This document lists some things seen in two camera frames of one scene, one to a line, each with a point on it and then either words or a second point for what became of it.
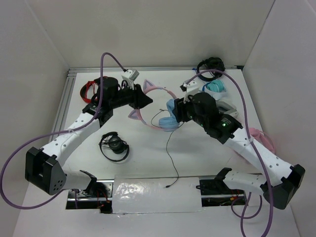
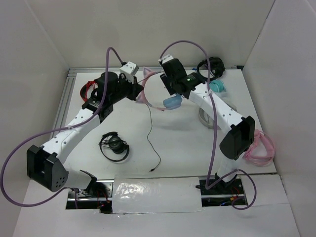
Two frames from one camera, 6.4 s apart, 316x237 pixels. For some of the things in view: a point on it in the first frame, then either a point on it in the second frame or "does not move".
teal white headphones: (216, 86) does not move
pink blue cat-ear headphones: (168, 124) -> (170, 103)
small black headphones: (113, 147) does not move
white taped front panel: (138, 194) does not move
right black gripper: (179, 107) -> (166, 81)
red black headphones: (96, 98) does not move
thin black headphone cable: (166, 148) -> (149, 141)
